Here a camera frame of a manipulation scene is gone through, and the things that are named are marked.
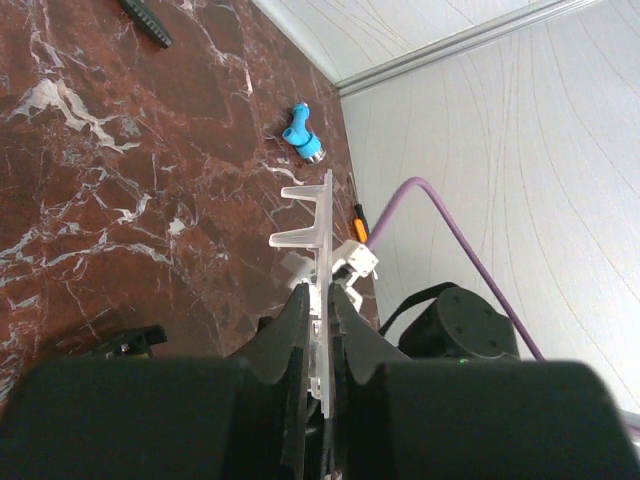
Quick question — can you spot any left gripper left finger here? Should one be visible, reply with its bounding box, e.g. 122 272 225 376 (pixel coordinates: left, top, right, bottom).
1 284 310 479

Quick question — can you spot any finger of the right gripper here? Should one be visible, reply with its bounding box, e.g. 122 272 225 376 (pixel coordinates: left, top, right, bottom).
84 324 166 357

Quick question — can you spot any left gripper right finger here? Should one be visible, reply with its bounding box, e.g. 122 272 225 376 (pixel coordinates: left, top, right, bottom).
327 283 632 480

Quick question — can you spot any clear plastic fuse box lid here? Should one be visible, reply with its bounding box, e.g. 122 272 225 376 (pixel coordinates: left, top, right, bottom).
269 170 335 419

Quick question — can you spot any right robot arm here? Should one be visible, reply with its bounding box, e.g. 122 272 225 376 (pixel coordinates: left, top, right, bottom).
80 282 521 366

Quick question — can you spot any blue plastic connector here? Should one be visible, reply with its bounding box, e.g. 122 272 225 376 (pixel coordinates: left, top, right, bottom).
282 103 325 163

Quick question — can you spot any orange handle screwdriver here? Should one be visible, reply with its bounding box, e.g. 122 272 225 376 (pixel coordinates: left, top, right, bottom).
353 203 369 244

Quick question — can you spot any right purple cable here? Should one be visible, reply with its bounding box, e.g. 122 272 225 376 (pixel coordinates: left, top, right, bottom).
367 176 546 362

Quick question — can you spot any black handle screwdriver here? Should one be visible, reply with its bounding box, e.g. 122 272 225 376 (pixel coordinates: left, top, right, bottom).
118 0 173 49

